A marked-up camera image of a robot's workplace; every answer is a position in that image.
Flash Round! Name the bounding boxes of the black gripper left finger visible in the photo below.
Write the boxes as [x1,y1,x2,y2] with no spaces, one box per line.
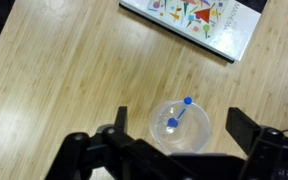
[45,105,142,180]

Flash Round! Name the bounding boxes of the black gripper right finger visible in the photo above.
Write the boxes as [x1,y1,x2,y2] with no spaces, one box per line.
[225,107,288,180]

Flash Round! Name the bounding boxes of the blue capped marker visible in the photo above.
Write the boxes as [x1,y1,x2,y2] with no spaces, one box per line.
[166,96,194,129]

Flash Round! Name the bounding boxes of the black white geometric book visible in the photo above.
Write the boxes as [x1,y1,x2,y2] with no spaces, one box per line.
[118,0,262,64]

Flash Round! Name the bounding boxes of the clear drinking glass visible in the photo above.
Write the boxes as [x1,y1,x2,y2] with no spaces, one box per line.
[148,99,212,156]

